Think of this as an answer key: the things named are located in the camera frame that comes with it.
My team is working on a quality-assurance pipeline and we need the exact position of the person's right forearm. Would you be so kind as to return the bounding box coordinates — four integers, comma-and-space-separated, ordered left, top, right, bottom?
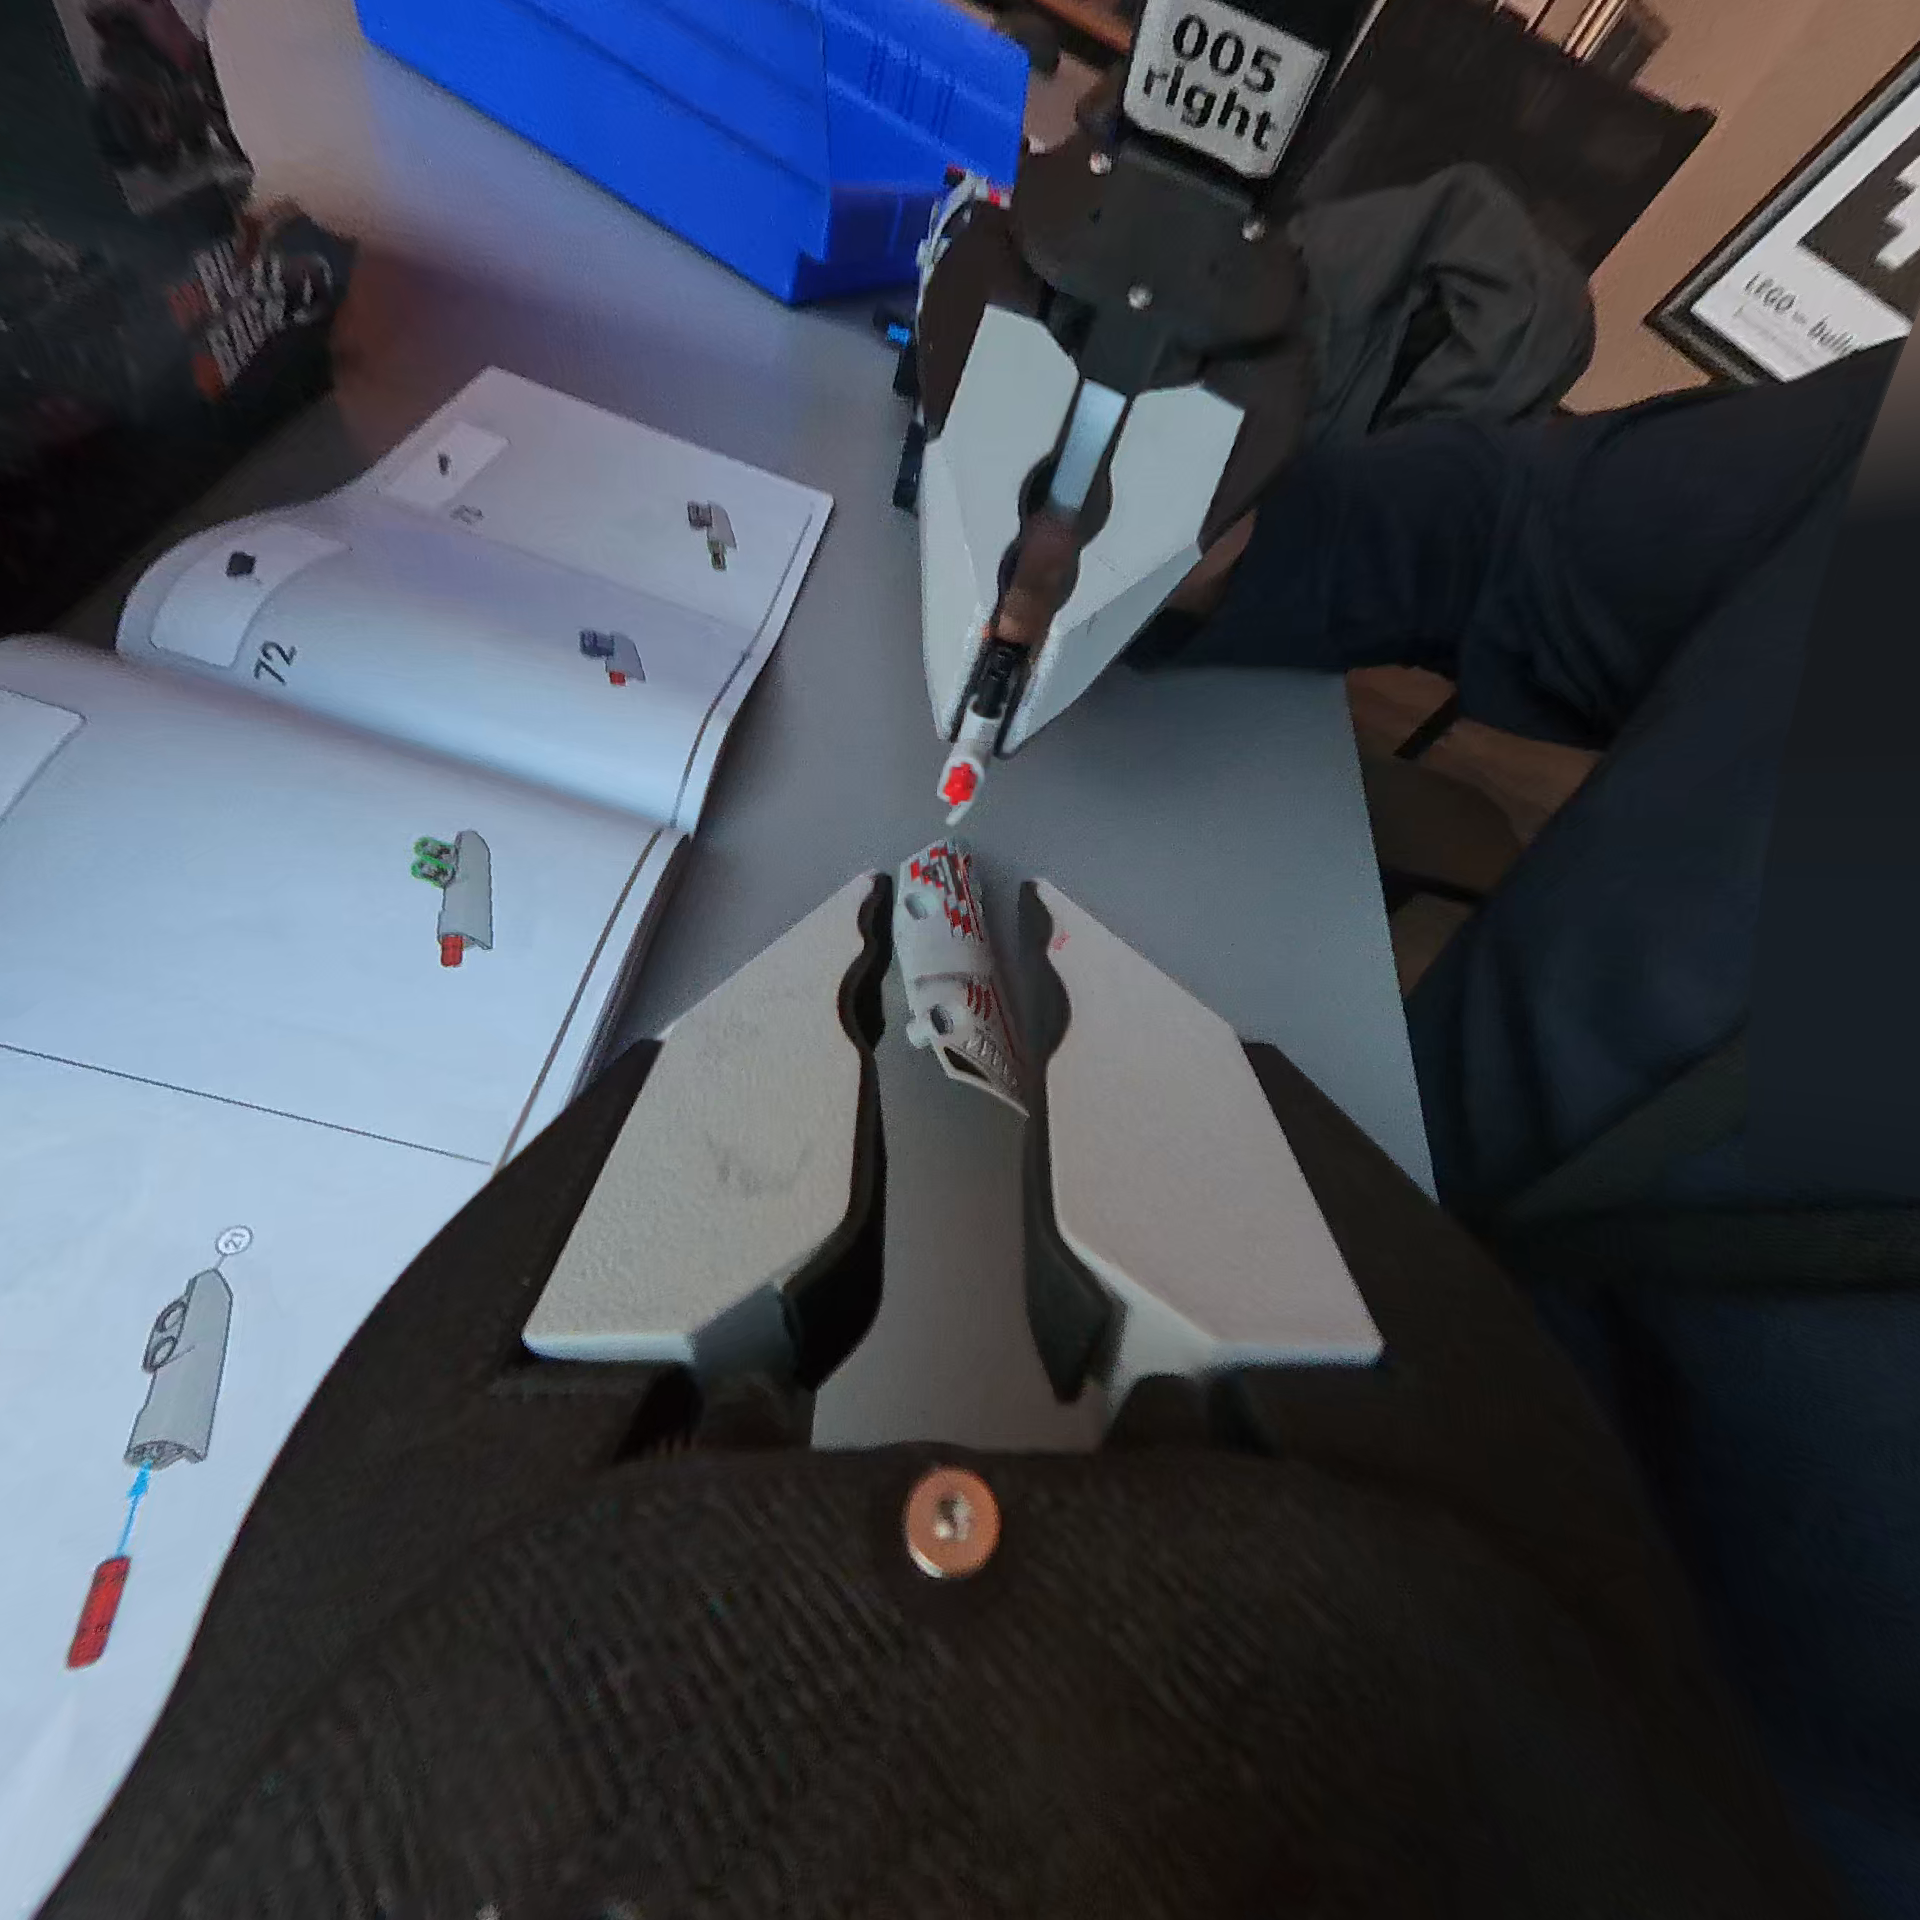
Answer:
1125, 352, 1907, 752

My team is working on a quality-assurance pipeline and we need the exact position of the lego instruction booklet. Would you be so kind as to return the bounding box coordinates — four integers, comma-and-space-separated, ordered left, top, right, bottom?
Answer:
0, 364, 837, 1906

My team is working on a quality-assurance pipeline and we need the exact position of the grey jacket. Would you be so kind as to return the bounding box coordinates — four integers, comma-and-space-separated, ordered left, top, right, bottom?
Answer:
1290, 162, 1601, 436

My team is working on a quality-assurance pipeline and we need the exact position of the person's dark blue clothing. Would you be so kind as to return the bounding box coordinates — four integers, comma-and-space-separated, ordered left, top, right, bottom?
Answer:
1394, 346, 1920, 1920

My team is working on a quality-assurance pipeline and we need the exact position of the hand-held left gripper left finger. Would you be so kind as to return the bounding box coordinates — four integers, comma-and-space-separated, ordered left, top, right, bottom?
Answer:
522, 870, 889, 1390

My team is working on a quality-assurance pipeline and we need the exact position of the framed black white poster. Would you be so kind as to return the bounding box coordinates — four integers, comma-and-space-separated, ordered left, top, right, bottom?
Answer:
1645, 52, 1920, 388

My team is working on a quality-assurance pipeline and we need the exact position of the black lego set box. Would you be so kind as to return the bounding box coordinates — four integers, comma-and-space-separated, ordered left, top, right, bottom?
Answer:
0, 0, 362, 634

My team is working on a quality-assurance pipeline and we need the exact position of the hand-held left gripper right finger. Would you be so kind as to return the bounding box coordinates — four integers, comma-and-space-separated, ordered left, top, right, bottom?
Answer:
1018, 878, 1385, 1403

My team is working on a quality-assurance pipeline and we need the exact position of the blue plastic bin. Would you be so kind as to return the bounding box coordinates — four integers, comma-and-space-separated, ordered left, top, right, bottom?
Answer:
354, 0, 1033, 308

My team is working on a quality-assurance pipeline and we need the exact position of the grey lego piece red pin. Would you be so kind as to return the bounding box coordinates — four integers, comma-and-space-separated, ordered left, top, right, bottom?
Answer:
939, 638, 1037, 830

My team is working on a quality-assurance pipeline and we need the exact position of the white red printed lego panel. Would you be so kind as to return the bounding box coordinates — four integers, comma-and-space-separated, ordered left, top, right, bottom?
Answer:
892, 839, 1037, 1120

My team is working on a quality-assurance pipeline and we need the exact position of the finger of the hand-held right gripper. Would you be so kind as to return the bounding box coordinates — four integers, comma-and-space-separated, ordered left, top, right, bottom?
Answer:
997, 386, 1250, 759
914, 300, 1089, 744

